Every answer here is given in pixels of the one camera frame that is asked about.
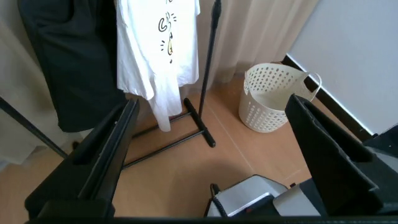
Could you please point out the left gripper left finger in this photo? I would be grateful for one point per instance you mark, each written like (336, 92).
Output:
(90, 177)

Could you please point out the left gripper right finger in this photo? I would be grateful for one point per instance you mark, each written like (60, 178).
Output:
(332, 168)

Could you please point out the black shorts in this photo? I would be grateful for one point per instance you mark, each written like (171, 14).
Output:
(77, 62)

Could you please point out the white garment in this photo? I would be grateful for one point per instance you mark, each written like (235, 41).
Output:
(155, 46)

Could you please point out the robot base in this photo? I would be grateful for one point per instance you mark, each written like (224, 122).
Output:
(248, 196)

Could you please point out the white laundry basket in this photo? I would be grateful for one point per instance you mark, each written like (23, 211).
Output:
(264, 105)

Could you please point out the black clothes rack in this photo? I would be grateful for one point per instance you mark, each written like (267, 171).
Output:
(205, 77)

